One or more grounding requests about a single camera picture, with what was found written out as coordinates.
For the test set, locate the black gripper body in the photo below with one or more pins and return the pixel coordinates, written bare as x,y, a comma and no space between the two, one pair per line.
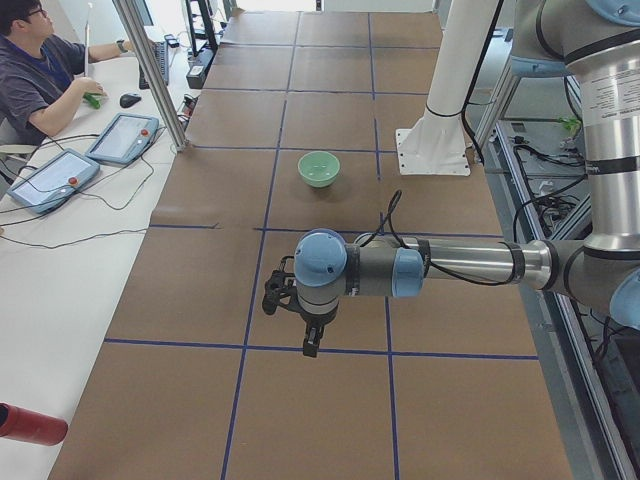
316,322

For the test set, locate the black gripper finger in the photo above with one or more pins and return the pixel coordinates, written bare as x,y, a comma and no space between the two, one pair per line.
312,340

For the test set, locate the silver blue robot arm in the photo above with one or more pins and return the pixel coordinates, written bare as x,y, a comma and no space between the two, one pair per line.
598,42

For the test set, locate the green bowl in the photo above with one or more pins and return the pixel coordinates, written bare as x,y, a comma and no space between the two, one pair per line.
318,169

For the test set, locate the far teach pendant tablet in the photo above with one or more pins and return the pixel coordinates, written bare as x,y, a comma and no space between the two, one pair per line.
124,139

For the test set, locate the teach pendant tablet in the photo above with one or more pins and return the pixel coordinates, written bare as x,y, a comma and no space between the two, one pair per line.
52,184
124,139

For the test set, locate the near teach pendant tablet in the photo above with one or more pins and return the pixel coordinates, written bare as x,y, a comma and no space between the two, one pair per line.
52,184

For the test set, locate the black computer mouse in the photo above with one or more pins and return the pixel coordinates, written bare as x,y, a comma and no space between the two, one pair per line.
127,100

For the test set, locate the red cylinder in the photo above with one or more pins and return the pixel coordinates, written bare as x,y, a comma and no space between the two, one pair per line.
31,427

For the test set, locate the green plastic object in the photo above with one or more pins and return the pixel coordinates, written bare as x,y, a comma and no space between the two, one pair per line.
94,100

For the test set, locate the seated person in grey shirt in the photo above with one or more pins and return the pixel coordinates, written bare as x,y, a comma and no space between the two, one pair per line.
43,78

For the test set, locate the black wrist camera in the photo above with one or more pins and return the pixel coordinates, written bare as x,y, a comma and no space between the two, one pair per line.
280,290

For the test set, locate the white pedestal column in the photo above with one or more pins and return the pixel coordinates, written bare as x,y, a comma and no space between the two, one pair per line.
436,145

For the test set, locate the aluminium frame post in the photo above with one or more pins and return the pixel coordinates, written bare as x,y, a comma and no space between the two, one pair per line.
133,26

